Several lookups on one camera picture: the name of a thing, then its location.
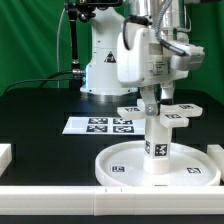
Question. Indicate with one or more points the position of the white round table top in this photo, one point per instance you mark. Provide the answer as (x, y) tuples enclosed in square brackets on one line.
[(135, 163)]

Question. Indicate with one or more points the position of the white fence block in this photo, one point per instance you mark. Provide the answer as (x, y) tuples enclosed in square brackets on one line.
[(5, 157), (216, 153)]

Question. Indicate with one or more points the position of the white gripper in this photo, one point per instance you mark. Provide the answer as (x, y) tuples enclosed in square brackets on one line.
[(147, 63)]

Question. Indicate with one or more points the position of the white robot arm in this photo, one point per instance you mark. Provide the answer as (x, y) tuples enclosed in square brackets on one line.
[(164, 17)]

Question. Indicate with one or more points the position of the white left fence block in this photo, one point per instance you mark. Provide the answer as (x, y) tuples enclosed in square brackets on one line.
[(5, 157)]

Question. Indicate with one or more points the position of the black camera stand pole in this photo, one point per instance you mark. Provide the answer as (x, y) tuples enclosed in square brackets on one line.
[(82, 10)]

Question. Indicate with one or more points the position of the white front fence rail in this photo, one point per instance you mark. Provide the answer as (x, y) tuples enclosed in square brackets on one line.
[(98, 200)]

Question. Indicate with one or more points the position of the white cross-shaped table base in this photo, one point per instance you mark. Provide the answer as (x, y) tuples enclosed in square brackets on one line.
[(170, 116)]

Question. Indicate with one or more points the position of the white sheet with markers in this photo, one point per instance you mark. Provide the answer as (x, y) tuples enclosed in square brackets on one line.
[(103, 126)]

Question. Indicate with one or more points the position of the white right fence block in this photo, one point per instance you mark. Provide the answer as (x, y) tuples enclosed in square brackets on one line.
[(216, 153)]

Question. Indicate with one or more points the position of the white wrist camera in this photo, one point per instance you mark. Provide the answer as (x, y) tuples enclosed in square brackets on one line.
[(185, 56)]

